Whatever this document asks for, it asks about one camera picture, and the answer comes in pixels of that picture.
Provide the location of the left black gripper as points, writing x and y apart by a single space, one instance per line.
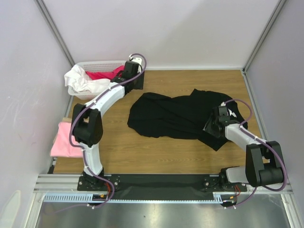
139 85

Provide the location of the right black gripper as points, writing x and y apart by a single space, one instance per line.
211 126

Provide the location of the black t-shirt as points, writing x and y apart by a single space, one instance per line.
181 117

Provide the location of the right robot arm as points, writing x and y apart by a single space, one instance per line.
264 164

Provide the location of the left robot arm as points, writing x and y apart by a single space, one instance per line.
87 128

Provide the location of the magenta t-shirt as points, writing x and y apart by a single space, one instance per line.
104 75

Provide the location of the white plastic laundry basket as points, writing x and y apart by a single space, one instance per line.
95 66

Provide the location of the white t-shirt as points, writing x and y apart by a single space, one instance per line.
79 80

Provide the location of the folded beige t-shirt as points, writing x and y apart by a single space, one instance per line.
67 120

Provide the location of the folded pink t-shirt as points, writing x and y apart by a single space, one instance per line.
61 146

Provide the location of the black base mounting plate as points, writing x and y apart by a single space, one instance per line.
171 187

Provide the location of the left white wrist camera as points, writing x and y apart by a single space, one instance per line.
138 60

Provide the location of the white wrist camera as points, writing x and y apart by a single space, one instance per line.
231 112
138 60

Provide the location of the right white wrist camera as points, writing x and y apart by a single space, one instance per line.
231 112

